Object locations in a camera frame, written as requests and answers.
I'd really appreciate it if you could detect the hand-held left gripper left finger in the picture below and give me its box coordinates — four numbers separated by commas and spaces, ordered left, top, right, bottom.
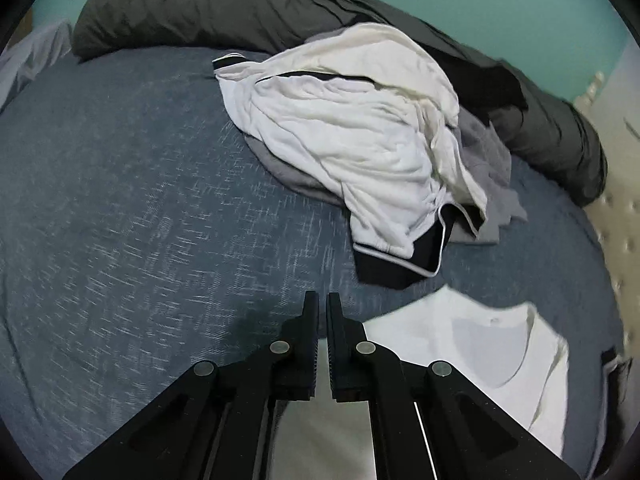
62, 290, 321, 480

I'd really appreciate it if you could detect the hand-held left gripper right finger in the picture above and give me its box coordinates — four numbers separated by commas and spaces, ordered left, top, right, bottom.
326, 291, 583, 480

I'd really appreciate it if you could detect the white long-sleeve shirt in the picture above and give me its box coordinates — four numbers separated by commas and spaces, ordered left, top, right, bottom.
270, 284, 571, 480

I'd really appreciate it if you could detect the white black-trimmed garment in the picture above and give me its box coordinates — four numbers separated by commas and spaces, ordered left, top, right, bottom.
211, 22, 488, 291

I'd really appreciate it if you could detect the blue patterned bed sheet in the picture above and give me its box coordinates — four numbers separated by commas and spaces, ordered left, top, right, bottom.
0, 45, 626, 480

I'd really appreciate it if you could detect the grey garment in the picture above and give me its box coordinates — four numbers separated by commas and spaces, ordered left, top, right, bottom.
247, 25, 528, 246

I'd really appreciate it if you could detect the black garment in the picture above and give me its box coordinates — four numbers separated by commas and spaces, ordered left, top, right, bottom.
440, 55, 531, 116

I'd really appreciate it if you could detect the cream tufted headboard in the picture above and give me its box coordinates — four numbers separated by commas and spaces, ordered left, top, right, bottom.
570, 40, 640, 341

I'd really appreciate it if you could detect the light grey sheet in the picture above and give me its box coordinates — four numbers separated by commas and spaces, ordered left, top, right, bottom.
0, 20, 73, 111

